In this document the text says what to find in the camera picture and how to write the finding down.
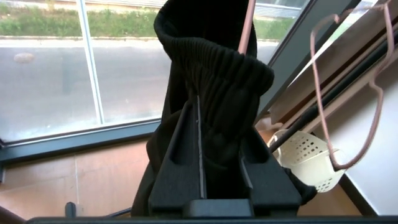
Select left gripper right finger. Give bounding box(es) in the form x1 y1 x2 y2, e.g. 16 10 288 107
238 129 303 218

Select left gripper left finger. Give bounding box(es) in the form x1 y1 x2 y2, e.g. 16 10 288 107
147 95 208 218

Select black drawstring shorts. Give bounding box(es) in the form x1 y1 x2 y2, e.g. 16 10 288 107
130 0 318 218

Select white laundry basket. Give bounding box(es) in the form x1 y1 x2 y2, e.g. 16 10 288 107
267 129 348 194

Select black clothes rack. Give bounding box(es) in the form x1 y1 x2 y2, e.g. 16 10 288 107
0 30 398 224

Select beige curtain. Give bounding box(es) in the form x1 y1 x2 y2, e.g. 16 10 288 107
269 0 398 134

